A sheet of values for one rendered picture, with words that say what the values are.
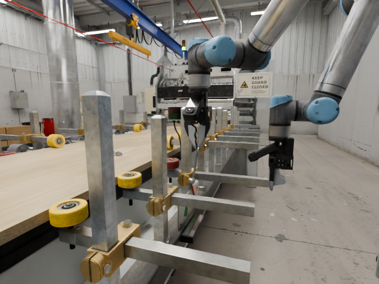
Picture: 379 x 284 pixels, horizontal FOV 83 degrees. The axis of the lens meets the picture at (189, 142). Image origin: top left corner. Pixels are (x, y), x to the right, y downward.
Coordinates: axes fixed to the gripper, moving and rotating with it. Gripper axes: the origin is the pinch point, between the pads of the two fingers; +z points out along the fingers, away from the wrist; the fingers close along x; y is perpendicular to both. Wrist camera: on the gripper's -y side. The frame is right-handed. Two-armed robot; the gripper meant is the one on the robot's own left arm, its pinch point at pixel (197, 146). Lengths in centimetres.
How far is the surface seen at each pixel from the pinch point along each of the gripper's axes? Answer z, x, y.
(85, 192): 9.3, 24.8, -26.3
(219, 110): -7, 9, 85
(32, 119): -3, 116, 26
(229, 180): 15.9, -10.1, 13.0
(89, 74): -121, 755, 771
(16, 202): 9, 36, -37
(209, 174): 14.8, -1.6, 13.0
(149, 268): 28.7, 5.4, -26.2
